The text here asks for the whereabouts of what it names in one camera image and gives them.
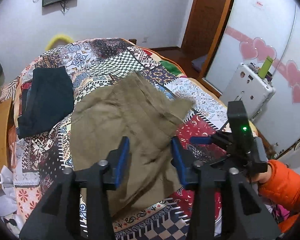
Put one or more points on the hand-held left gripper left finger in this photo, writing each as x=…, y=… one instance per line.
x=122, y=160

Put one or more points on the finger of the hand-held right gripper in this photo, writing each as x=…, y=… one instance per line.
x=220, y=161
x=202, y=140

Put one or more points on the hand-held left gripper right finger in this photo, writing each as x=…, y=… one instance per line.
x=178, y=160

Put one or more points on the khaki pants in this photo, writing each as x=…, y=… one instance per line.
x=120, y=120

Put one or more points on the person's right forearm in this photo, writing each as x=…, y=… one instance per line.
x=285, y=185

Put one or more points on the dark navy folded pants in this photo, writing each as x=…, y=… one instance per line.
x=47, y=97

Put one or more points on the person's right hand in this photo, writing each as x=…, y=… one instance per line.
x=260, y=177

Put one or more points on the white suitcase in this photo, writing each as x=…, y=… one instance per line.
x=245, y=90

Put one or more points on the green cylindrical container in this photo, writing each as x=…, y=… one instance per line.
x=265, y=67

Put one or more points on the purple cloth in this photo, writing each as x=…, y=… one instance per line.
x=199, y=63

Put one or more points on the patchwork printed blanket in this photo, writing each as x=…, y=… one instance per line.
x=95, y=55

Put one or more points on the white wardrobe door pink hearts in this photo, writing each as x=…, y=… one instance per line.
x=270, y=30

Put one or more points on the blue folded garment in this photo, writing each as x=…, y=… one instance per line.
x=27, y=102

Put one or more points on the brown wooden door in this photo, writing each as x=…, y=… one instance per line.
x=205, y=17

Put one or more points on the red white sticker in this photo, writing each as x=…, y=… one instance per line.
x=259, y=4

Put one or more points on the yellow foam tube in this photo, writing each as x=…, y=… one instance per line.
x=60, y=38

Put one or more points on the white wall socket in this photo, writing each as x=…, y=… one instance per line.
x=145, y=39

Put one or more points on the wooden bed post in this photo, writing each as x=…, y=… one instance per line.
x=132, y=41

